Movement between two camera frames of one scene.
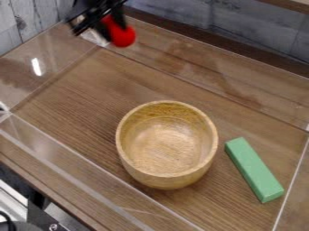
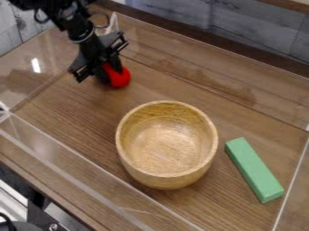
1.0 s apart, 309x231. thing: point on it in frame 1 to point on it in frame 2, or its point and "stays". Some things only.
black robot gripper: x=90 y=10 to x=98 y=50
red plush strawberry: x=122 y=37 to x=119 y=79
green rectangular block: x=253 y=170 stays
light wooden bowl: x=166 y=142 stays
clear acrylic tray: x=177 y=134 stays
